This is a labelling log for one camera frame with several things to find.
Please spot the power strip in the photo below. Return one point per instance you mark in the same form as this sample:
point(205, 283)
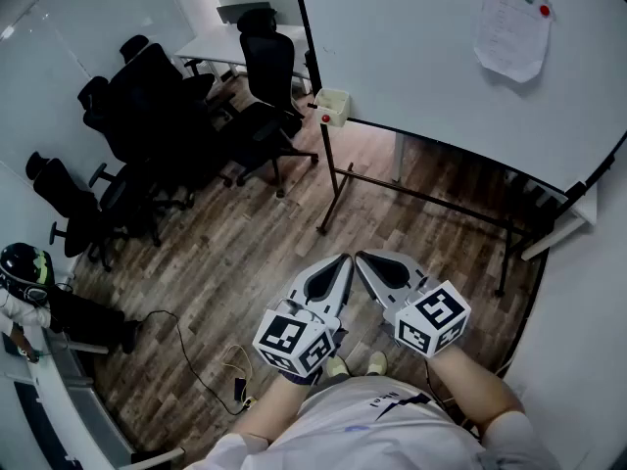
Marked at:
point(240, 389)

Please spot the white desk with partitions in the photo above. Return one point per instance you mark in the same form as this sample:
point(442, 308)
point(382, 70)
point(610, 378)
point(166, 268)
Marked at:
point(220, 42)

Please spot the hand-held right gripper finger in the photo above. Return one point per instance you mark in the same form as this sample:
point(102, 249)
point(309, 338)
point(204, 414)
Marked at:
point(409, 272)
point(374, 287)

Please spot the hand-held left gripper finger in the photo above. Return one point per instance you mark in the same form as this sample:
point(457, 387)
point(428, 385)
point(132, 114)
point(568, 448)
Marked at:
point(347, 287)
point(338, 289)

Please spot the white desk with grey drawer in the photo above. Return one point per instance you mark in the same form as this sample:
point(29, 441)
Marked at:
point(49, 375)

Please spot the white paper sheet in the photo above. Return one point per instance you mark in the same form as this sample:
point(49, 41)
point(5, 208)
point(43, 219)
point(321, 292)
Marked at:
point(512, 42)

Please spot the person's right forearm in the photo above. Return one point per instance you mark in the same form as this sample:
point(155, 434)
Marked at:
point(470, 385)

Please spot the beige shoe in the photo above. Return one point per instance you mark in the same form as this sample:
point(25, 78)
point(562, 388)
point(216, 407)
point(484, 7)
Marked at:
point(338, 366)
point(377, 363)

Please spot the whiteboard with black frame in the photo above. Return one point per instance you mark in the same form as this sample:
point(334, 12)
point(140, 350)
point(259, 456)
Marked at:
point(416, 66)

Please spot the red magnet on paper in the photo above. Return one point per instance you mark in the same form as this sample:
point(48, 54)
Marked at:
point(545, 10)

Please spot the person's left forearm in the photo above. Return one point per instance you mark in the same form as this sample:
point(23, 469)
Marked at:
point(272, 409)

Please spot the beige plastic box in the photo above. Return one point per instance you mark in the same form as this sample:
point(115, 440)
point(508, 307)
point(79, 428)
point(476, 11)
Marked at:
point(340, 110)

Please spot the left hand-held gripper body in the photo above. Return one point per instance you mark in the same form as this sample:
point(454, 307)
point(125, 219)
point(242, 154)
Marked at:
point(289, 338)

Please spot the tall black office chair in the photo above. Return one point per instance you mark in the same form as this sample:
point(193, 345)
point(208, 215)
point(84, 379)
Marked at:
point(267, 66)

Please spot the person's white t-shirt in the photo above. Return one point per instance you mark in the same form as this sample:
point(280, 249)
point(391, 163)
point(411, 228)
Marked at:
point(367, 438)

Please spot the dark desk partition panel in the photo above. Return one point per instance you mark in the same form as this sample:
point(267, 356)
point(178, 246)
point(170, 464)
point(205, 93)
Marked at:
point(242, 13)

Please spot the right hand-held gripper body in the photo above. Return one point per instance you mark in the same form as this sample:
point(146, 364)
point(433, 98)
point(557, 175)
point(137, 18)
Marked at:
point(438, 309)

